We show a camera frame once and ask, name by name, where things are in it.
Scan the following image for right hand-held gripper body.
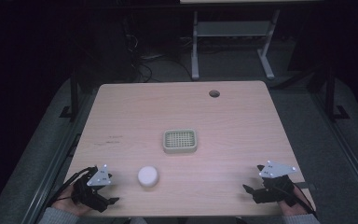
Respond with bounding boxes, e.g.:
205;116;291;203
255;160;298;207

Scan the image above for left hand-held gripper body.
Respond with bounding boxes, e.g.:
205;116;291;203
71;163;113;214

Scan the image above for white round soap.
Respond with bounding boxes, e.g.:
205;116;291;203
137;165;160;189

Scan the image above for green soap dish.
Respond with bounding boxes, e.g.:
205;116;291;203
162;128;199;155

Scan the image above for person's right hand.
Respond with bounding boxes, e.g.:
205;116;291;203
276;186;317;217

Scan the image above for person's left hand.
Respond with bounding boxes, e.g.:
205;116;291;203
51;184;91;217

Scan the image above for black metal stand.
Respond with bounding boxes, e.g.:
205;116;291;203
59;69;82;123
322;63;351;123

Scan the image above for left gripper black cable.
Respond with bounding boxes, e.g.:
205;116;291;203
45;166;97;209

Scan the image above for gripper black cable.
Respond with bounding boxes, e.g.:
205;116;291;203
292;182;319;218
45;166;97;209

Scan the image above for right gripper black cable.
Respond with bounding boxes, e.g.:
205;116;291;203
292;182;319;218

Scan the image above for grey metal floor rail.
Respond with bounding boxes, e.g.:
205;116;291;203
310;91;358;207
20;91;92;224

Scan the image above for black floor cables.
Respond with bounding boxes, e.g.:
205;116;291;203
122;18;194;84

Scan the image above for white metal desk frame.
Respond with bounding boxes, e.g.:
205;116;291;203
190;8;282;81

